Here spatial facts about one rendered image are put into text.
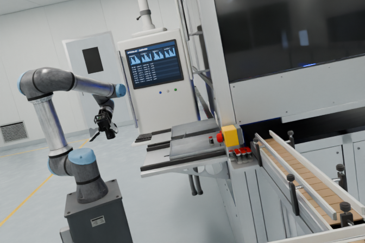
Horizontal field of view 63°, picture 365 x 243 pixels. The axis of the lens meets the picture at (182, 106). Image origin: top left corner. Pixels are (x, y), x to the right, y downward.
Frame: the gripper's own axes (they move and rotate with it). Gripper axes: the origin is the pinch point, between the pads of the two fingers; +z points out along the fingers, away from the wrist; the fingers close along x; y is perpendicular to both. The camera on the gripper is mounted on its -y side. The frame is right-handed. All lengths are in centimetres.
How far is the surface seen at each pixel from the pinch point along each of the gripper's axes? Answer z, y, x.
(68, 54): -536, -89, -180
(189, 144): -1.8, -20.4, 40.5
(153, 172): 25.4, -9.2, 22.9
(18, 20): -572, 6, -259
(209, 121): -35, -33, 56
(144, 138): -52, -41, 8
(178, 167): 25.9, -10.3, 34.1
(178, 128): -35, -31, 35
